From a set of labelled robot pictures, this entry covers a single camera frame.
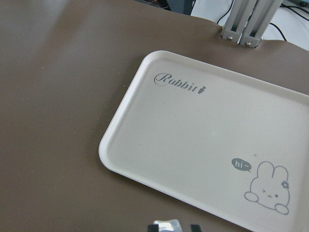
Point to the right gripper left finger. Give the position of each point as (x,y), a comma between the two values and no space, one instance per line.
(153,228)

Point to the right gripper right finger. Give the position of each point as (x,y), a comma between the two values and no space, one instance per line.
(195,228)

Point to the clear ice cube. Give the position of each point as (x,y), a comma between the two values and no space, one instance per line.
(172,225)

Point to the beige rabbit tray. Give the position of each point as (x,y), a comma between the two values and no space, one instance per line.
(227,143)

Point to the aluminium frame post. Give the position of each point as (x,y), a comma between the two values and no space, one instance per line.
(248,20)

